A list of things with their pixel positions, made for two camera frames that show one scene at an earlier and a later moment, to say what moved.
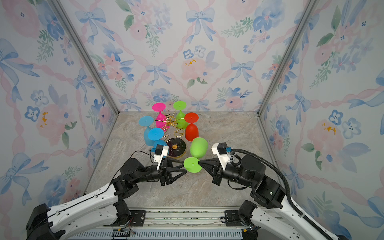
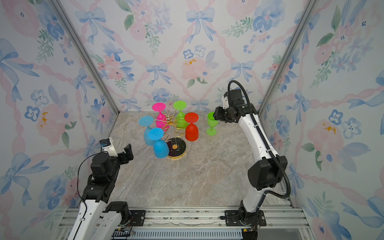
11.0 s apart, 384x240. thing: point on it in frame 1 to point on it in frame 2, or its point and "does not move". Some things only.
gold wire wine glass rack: [175, 146] does not move
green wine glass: [199, 149] to [212, 122]
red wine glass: [191, 130] does not move
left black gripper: [164, 175] to [125, 160]
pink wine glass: [160, 107] does not move
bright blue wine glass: [156, 134] does not move
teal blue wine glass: [147, 121] does not move
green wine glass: [180, 105] does not move
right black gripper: [214, 165] to [218, 112]
